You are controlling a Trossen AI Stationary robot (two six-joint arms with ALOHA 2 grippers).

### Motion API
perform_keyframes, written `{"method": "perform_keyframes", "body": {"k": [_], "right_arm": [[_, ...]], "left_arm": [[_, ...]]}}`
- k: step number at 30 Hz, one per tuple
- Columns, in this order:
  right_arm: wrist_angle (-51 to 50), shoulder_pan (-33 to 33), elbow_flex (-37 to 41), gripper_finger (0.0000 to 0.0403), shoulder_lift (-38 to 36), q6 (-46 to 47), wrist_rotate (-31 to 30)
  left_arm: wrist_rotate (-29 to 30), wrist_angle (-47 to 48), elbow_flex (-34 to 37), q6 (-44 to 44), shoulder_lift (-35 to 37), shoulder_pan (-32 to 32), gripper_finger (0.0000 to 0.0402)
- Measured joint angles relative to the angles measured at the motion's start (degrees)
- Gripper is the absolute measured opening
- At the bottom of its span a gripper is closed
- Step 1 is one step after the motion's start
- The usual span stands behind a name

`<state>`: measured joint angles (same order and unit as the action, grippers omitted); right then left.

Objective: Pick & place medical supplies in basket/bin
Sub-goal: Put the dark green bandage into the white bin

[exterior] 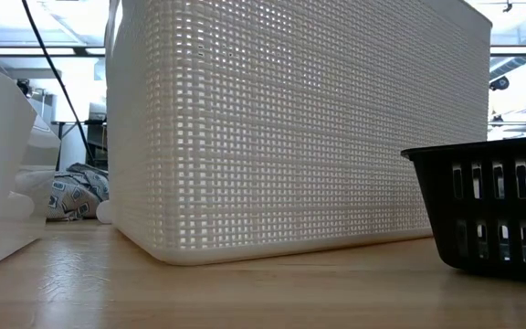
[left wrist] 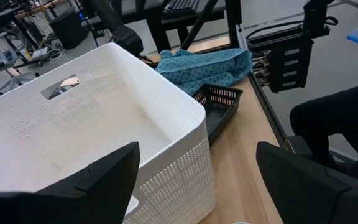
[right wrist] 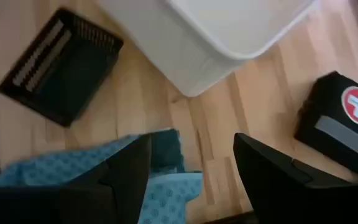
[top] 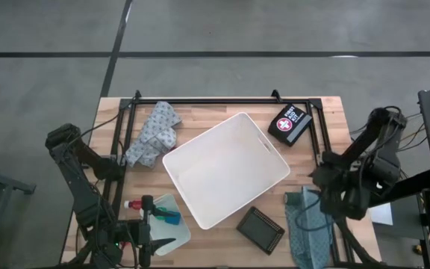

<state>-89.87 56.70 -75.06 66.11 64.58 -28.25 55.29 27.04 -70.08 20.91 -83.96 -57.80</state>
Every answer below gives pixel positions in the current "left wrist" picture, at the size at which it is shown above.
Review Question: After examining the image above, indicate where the black desk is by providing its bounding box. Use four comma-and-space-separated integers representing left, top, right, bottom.
82, 0, 242, 53

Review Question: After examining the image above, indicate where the large white woven basket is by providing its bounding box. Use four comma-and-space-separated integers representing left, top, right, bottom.
0, 42, 216, 224

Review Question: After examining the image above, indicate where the blue patterned cloth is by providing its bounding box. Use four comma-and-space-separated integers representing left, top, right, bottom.
155, 48, 254, 96

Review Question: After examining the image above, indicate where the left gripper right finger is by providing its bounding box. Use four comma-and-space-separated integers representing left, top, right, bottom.
255, 141, 358, 224

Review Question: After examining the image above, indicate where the black electrical control box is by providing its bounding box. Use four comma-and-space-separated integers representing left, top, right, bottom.
246, 26, 331, 94

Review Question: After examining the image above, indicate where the black floor box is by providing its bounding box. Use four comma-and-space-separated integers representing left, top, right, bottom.
48, 7, 90, 50

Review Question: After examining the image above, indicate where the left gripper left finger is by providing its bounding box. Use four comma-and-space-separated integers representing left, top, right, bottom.
0, 141, 141, 224

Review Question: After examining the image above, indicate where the person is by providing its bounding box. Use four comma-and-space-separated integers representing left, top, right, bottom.
289, 81, 358, 187

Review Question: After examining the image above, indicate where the black aluminium table frame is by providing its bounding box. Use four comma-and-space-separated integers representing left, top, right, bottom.
224, 0, 304, 156

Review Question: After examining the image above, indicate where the black computer keyboard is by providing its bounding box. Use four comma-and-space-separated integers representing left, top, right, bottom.
162, 0, 200, 19

